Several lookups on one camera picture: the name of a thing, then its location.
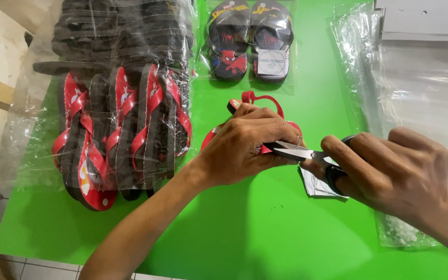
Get person's left hand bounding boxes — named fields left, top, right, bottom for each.
left=187, top=103, right=306, bottom=188

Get person's right hand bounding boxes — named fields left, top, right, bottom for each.
left=301, top=128, right=448, bottom=223

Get black handled steel scissors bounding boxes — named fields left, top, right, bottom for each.
left=265, top=134, right=357, bottom=196

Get red strapped black sandal pair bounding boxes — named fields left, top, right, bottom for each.
left=201, top=90, right=305, bottom=156

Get clear packet around sandal pair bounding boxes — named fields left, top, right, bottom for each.
left=196, top=0, right=299, bottom=96

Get white round-print label card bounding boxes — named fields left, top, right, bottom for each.
left=257, top=48, right=287, bottom=77

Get small white label cards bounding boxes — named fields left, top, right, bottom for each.
left=299, top=163, right=350, bottom=200

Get black printed sandal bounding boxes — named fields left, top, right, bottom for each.
left=250, top=1, right=295, bottom=83
left=208, top=1, right=251, bottom=81

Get stack of clear plastic bags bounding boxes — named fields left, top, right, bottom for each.
left=330, top=0, right=448, bottom=250

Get small bag of white fasteners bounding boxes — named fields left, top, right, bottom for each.
left=376, top=212, right=442, bottom=249

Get plastic bag of red-black sandals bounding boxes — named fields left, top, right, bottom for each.
left=0, top=0, right=198, bottom=213

